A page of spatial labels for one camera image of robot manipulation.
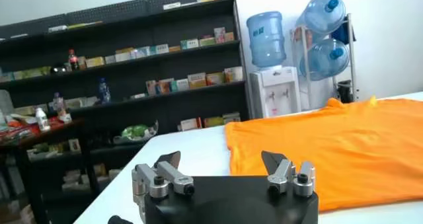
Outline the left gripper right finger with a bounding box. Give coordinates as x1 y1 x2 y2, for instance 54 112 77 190
260 151 317 198

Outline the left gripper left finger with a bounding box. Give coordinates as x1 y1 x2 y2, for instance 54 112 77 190
131 151 195 224

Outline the orange t-shirt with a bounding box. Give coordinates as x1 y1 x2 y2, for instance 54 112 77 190
224 96 423 213

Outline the basket of green packets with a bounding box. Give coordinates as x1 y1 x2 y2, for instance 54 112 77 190
114 121 159 145

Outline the white red medicine box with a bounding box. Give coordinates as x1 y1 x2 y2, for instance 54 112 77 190
180 118 202 132

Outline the yellow green medicine box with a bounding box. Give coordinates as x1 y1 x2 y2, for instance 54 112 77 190
203 116 225 128

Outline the white water dispenser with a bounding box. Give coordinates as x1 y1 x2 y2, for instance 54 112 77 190
249 65 302 119

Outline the white pink medicine box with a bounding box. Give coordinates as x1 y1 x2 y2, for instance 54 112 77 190
145 79 158 96

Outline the red orange medicine box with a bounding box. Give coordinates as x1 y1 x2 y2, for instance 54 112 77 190
157 78 174 95

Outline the yellow orange medicine box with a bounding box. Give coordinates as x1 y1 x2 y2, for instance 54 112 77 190
187 72 208 89

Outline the blue drink bottle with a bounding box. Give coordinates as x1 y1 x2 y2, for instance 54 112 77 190
98 77 112 104

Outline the black box-shaped device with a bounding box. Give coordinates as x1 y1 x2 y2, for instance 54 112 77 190
336 79 354 104

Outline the orange white medicine box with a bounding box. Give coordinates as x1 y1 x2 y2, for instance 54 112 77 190
206 72 225 86

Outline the blue white medicine box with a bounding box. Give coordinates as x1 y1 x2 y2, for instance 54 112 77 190
130 46 151 59

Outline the clear bottle pink label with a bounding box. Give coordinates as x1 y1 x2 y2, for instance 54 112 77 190
52 92 66 118

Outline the white bottle green label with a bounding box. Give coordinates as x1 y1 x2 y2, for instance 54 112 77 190
35 107 51 132

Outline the blue water jug with label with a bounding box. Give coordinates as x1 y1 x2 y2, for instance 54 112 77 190
246 11 288 69

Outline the white metal jug rack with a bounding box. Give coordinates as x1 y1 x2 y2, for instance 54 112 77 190
289 13 360 110

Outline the cola bottle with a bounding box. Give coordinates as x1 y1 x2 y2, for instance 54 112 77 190
68 49 79 71

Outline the black shelving unit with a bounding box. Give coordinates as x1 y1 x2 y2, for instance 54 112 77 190
0 0 251 213

